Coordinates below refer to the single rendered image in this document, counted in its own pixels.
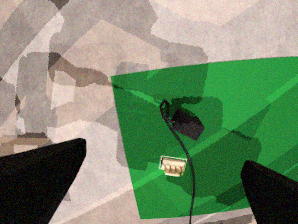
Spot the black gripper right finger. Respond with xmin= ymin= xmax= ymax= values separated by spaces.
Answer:
xmin=241 ymin=160 xmax=298 ymax=224

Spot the green circuit board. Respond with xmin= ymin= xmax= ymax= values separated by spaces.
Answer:
xmin=110 ymin=56 xmax=298 ymax=220

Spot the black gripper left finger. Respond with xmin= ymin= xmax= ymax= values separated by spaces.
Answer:
xmin=0 ymin=137 xmax=86 ymax=224

